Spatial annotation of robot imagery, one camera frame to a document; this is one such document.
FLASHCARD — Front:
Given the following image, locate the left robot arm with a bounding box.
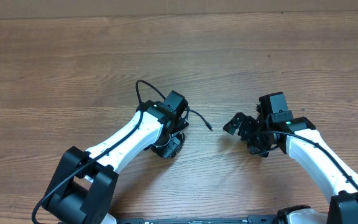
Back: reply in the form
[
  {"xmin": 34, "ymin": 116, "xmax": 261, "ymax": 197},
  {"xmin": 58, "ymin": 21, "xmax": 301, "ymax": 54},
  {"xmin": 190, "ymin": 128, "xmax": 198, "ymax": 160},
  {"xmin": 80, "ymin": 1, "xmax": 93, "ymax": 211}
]
[{"xmin": 37, "ymin": 91, "xmax": 188, "ymax": 224}]

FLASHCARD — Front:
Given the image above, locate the black USB cable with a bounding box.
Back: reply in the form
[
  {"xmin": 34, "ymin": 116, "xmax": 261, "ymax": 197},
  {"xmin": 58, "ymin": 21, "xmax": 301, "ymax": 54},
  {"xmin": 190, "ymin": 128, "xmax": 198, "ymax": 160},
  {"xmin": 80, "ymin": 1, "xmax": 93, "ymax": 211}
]
[{"xmin": 174, "ymin": 105, "xmax": 213, "ymax": 156}]

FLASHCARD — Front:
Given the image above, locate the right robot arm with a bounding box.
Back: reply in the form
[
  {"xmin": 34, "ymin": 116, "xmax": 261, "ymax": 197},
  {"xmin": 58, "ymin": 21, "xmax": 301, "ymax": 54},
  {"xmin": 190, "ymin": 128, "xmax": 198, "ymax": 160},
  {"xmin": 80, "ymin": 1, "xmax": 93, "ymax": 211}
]
[{"xmin": 223, "ymin": 91, "xmax": 358, "ymax": 224}]

